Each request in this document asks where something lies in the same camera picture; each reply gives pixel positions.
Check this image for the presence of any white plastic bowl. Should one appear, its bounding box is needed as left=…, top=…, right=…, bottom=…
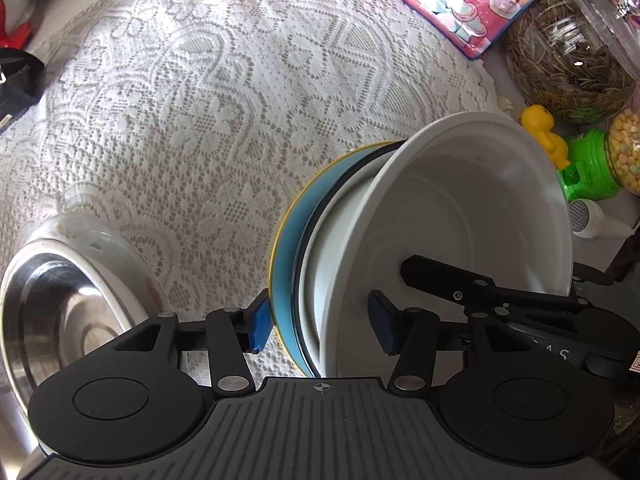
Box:
left=315, top=112, right=575, bottom=378

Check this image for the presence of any blue enamel bowl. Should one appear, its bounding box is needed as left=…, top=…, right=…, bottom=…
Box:
left=270, top=140, right=406, bottom=378

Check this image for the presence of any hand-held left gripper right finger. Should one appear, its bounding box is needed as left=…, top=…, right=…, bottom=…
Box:
left=367, top=289, right=507, bottom=393

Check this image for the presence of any black printed bag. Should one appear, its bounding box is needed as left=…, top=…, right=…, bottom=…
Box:
left=0, top=47, right=46, bottom=133

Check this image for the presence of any sunflower seed jar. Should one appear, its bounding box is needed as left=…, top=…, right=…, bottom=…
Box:
left=502, top=0, right=640, bottom=126

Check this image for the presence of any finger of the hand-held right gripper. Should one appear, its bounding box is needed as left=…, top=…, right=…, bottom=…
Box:
left=400, top=255, right=589, bottom=319
left=571, top=261, right=615, bottom=287

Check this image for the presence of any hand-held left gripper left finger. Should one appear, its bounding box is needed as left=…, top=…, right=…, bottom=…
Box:
left=112, top=287, right=275, bottom=395

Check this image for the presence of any small white hair dryer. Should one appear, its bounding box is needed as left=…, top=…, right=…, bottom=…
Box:
left=569, top=199, right=632, bottom=239

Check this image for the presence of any yellow duck toy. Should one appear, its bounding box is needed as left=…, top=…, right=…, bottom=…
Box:
left=520, top=105, right=570, bottom=168

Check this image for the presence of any green candy dispenser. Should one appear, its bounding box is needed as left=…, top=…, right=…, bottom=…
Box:
left=559, top=112, right=640, bottom=201

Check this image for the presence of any white lace tablecloth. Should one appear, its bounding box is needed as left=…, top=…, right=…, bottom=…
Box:
left=0, top=0, right=511, bottom=411

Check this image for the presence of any stainless steel bowl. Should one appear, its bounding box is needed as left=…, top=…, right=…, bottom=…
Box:
left=0, top=252, right=151, bottom=406

